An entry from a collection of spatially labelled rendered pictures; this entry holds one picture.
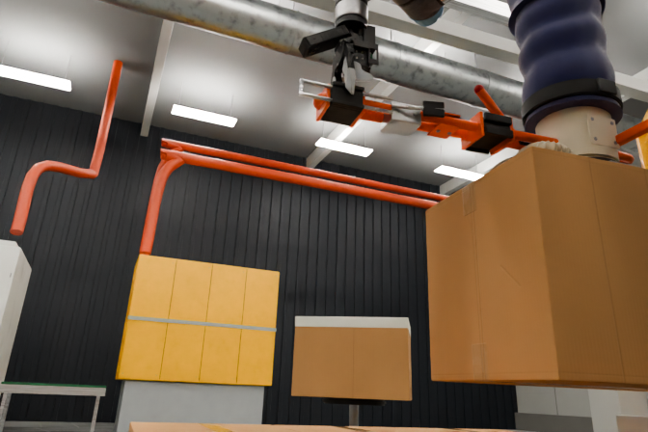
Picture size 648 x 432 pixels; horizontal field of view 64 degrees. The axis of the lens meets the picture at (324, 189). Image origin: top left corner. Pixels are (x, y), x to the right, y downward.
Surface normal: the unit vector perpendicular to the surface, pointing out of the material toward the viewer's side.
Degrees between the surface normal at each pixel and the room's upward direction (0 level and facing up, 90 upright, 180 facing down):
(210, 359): 90
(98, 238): 90
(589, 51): 75
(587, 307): 90
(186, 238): 90
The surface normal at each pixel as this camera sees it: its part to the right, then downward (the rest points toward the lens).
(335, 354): -0.18, -0.37
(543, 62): -0.74, -0.48
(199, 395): 0.39, -0.33
